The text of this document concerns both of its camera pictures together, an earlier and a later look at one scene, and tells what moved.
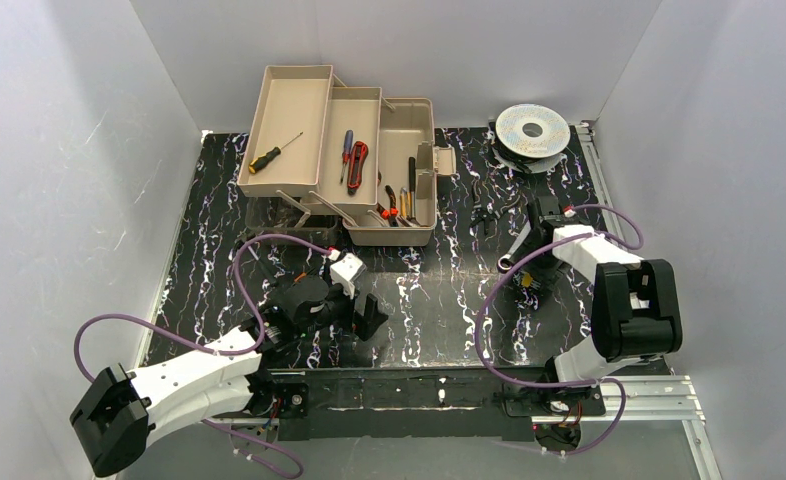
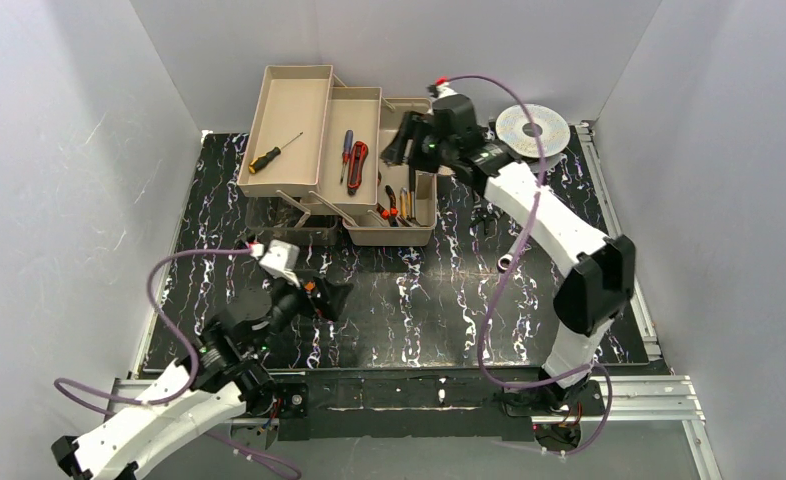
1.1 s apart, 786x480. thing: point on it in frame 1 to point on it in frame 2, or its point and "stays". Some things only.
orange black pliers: [391, 212] stays
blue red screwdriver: [347, 150] stays
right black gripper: [535, 221] to [417, 134]
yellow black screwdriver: [266, 157] stays
